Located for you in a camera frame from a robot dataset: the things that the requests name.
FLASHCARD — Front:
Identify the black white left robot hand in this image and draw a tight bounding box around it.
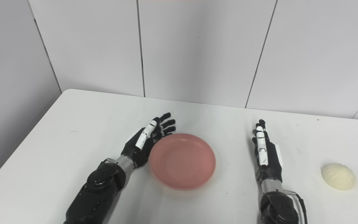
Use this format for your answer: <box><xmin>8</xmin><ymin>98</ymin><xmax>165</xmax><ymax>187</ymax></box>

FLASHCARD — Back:
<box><xmin>121</xmin><ymin>113</ymin><xmax>177</xmax><ymax>169</ymax></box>

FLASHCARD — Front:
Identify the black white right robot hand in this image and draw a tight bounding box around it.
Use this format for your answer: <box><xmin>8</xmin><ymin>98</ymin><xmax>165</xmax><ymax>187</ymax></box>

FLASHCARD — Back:
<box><xmin>251</xmin><ymin>119</ymin><xmax>284</xmax><ymax>184</ymax></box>

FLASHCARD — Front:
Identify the pink round plate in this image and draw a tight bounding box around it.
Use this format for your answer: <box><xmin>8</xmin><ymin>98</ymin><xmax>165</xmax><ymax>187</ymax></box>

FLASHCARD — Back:
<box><xmin>149</xmin><ymin>133</ymin><xmax>216</xmax><ymax>190</ymax></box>

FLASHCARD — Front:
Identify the cream steamed bun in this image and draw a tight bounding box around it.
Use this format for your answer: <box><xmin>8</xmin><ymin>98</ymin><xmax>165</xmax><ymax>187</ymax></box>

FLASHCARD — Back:
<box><xmin>321</xmin><ymin>163</ymin><xmax>356</xmax><ymax>191</ymax></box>

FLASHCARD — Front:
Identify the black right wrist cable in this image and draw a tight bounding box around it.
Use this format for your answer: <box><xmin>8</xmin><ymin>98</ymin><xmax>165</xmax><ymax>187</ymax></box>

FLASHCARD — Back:
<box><xmin>286</xmin><ymin>190</ymin><xmax>309</xmax><ymax>224</ymax></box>

